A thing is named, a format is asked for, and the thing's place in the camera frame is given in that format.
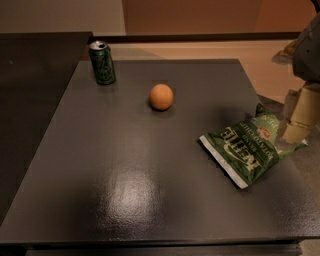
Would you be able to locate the green Kettle chips bag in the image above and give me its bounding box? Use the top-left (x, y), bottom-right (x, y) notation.
top-left (199, 104), bottom-right (307, 189)

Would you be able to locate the green soda can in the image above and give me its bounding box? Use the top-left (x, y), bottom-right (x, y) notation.
top-left (89, 41), bottom-right (116, 85)

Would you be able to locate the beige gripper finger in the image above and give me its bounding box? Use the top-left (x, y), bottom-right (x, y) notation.
top-left (278, 82), bottom-right (320, 144)

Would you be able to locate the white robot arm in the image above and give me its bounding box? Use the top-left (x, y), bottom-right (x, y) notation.
top-left (272, 13), bottom-right (320, 147)

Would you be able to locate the orange fruit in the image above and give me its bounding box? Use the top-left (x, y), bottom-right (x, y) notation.
top-left (149, 84), bottom-right (174, 111)

